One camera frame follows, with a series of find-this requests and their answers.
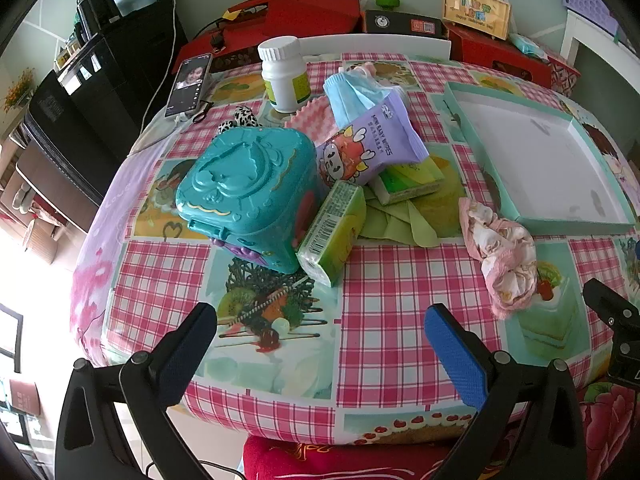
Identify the pink floral fabric bundle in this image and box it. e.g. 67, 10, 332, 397
458, 197, 538, 320

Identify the green microfiber cloth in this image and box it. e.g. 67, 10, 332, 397
360, 186, 439, 248

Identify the green tissue pack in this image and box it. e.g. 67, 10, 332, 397
369, 156, 445, 205
297, 181, 367, 287

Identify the purple baby wipes pack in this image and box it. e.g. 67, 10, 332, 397
317, 92, 428, 188

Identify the black white spotted scrunchie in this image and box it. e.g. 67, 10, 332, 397
217, 105, 259, 133

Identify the blue face mask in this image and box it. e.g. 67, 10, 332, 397
323, 62, 408, 129

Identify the pink white zigzag towel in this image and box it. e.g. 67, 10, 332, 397
284, 96, 338, 146

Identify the red chair cushion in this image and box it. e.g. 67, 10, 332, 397
243, 437, 448, 480

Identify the teal rimmed white tray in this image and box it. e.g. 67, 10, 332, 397
444, 82, 636, 236

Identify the teal plastic toy case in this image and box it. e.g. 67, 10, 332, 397
176, 127, 321, 274

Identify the patterned tablecloth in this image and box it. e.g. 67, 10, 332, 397
70, 53, 639, 444

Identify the red patterned box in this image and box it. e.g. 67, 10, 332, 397
546, 49, 580, 98

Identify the black hair clip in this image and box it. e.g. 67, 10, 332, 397
192, 101, 215, 124

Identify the black cabinet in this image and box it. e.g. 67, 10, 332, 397
25, 0, 186, 206

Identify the blue wet wipes pack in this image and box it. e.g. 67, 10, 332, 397
509, 32, 548, 62

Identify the red gift box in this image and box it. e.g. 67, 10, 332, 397
445, 23, 551, 88

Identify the smartphone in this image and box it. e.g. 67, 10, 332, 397
165, 53, 213, 118

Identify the purple perforated basket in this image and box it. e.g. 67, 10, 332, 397
563, 0, 618, 36

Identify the white board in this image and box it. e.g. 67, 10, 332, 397
299, 34, 451, 61

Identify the white pill bottle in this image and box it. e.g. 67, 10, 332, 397
258, 36, 311, 114

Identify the black rectangular box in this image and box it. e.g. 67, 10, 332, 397
363, 10, 447, 39

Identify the green knob object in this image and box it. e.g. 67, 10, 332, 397
375, 0, 400, 11

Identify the red bag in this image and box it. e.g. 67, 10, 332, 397
172, 0, 360, 73

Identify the white shelf frame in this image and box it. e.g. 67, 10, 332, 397
560, 10, 640, 93

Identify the yellow handled gift box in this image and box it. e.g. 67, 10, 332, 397
442, 0, 512, 40

